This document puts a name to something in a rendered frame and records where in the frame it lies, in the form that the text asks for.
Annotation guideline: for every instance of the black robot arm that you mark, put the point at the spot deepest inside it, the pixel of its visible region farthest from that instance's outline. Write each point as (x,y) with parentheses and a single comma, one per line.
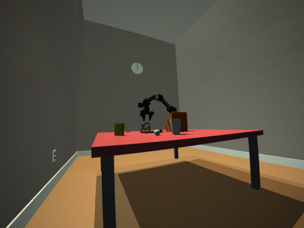
(146,103)

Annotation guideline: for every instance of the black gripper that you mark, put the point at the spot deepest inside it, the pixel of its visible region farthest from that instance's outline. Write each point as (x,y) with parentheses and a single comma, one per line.
(150,113)

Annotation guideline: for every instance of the pale cream ball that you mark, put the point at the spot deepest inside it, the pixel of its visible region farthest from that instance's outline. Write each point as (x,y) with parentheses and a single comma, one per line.
(157,132)

